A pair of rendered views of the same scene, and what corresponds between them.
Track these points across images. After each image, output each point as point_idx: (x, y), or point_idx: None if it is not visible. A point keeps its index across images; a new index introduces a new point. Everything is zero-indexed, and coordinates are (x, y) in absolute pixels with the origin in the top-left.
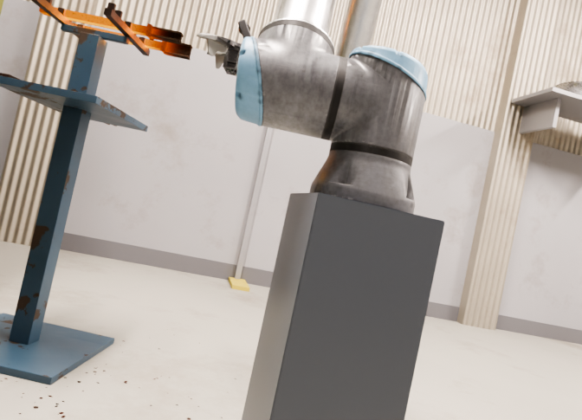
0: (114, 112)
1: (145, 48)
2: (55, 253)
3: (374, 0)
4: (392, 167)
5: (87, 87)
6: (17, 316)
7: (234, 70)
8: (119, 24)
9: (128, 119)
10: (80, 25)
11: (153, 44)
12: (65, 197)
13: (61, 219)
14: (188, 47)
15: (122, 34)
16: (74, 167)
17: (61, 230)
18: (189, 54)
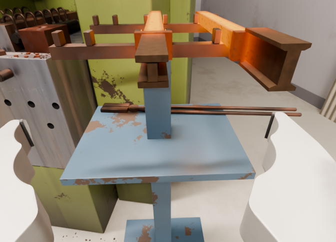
0: (121, 182)
1: (225, 49)
2: (165, 235)
3: None
4: None
5: (146, 122)
6: None
7: None
8: (90, 59)
9: (172, 180)
10: (193, 16)
11: (230, 42)
12: (158, 207)
13: (162, 219)
14: (281, 50)
15: (212, 22)
16: (161, 189)
17: (166, 224)
18: (278, 80)
